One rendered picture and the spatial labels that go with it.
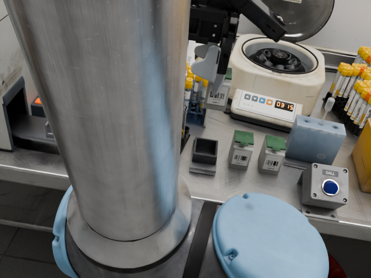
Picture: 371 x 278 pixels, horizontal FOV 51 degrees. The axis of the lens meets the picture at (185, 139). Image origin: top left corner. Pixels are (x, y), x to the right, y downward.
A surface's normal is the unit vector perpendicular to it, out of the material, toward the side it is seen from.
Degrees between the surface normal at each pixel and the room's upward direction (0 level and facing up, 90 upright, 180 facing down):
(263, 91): 90
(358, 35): 90
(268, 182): 0
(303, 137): 90
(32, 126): 0
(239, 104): 25
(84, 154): 105
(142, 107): 100
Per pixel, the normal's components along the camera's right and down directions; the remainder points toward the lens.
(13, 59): 0.99, 0.16
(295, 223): 0.25, -0.75
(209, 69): -0.08, 0.48
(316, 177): 0.05, -0.36
